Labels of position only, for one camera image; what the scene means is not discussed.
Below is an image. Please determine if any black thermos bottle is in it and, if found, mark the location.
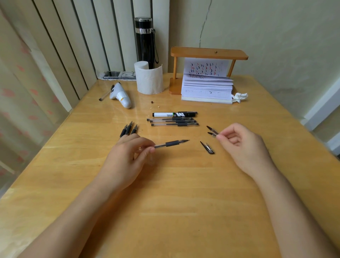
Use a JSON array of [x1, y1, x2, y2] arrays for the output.
[[134, 17, 159, 70]]

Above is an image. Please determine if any open white notebook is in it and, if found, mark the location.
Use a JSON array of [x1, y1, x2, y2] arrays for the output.
[[181, 58, 234, 105]]

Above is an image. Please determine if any white toilet paper roll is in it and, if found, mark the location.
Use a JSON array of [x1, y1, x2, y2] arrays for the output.
[[134, 61, 165, 96]]

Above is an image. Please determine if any person's left hand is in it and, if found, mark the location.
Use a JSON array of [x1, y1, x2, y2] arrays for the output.
[[99, 134, 156, 193]]

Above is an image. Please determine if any person's left forearm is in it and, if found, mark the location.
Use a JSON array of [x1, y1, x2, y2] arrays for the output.
[[17, 183, 123, 258]]

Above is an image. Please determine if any wooden desk stand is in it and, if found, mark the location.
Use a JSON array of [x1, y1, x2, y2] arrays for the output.
[[169, 47, 249, 95]]

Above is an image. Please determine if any capped black gel pen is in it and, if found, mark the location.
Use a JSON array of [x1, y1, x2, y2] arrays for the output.
[[147, 117, 194, 122], [151, 122, 199, 127], [150, 120, 197, 124]]

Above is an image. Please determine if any person's right hand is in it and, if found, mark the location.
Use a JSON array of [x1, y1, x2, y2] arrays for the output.
[[216, 123, 277, 180]]

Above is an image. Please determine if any floral curtain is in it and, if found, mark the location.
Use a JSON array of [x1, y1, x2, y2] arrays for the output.
[[0, 7, 73, 193]]

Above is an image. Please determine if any crumpled white tissue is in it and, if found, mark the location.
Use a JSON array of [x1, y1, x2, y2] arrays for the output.
[[231, 92, 248, 104]]

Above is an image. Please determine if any person's right forearm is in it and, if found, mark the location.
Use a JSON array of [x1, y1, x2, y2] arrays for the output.
[[252, 167, 340, 258]]

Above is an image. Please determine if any black and white marker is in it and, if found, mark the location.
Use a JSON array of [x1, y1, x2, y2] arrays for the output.
[[152, 111, 198, 118]]

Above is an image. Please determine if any white handheld glue gun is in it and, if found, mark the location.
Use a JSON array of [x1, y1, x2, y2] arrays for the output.
[[109, 82, 132, 109]]

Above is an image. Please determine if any white vertical slat panel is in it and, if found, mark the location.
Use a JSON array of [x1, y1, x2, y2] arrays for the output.
[[0, 0, 170, 108]]

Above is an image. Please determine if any white trim board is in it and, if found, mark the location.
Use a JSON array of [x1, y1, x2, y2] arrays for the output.
[[300, 78, 340, 157]]

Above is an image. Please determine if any thin clear stick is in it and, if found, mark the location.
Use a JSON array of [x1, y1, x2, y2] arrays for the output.
[[98, 85, 115, 102]]

